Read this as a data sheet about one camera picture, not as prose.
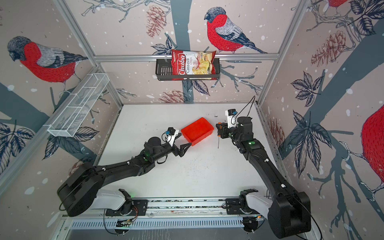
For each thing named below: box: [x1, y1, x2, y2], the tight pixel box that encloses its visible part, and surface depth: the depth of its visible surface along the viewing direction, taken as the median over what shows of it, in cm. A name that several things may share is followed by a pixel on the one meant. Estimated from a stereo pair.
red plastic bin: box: [181, 117, 215, 147], surface depth 103 cm
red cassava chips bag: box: [171, 49, 218, 81], surface depth 90 cm
